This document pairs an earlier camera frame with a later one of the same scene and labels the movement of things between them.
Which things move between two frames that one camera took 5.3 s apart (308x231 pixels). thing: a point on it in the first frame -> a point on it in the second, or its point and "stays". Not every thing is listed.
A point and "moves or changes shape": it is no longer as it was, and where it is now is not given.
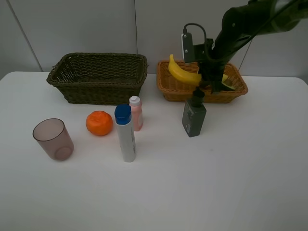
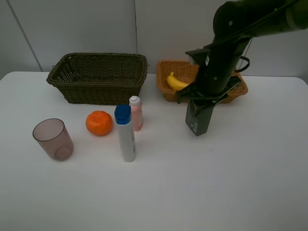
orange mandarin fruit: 99,123 stays
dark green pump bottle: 194,113 moves or changes shape
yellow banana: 176,71 -> 174,83
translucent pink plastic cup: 52,136 stays
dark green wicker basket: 99,78 stays
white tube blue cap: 123,119 stays
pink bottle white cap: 136,109 stays
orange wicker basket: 174,89 stays
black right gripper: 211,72 -> 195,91
